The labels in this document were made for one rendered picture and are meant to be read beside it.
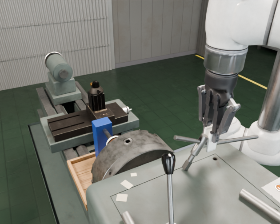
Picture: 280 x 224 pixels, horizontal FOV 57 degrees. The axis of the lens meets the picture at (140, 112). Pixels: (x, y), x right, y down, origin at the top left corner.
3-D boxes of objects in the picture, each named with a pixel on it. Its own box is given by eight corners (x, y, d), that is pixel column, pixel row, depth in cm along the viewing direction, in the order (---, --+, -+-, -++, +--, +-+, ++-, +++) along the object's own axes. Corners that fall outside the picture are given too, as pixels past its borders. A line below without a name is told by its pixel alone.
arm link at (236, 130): (208, 138, 151) (213, 106, 139) (240, 147, 144) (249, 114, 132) (200, 154, 138) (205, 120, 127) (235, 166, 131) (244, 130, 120)
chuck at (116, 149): (178, 187, 107) (174, 129, 89) (110, 226, 97) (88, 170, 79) (166, 173, 114) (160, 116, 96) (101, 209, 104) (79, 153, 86)
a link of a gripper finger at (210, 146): (217, 127, 69) (219, 129, 69) (214, 148, 73) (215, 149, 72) (209, 130, 68) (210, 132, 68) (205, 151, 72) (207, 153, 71)
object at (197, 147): (184, 171, 71) (205, 137, 68) (179, 166, 73) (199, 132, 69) (189, 171, 73) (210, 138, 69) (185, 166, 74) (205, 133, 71)
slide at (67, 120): (128, 121, 154) (128, 114, 152) (55, 142, 137) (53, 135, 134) (116, 107, 168) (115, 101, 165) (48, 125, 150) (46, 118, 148)
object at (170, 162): (179, 174, 58) (181, 157, 55) (167, 178, 56) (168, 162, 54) (169, 162, 61) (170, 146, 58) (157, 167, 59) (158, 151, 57)
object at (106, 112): (115, 122, 145) (114, 114, 142) (98, 127, 141) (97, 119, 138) (102, 106, 160) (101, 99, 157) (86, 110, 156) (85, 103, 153)
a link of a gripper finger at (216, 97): (225, 90, 64) (230, 92, 63) (220, 129, 69) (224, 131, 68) (213, 93, 62) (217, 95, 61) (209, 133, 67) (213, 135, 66)
